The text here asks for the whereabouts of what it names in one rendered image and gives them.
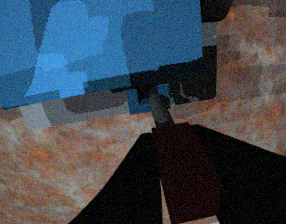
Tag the red-headed metal pin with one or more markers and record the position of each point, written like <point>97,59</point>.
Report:
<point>189,180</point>

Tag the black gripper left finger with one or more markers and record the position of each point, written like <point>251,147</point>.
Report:
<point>133,194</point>

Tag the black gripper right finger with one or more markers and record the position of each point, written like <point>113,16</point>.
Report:
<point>253,181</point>

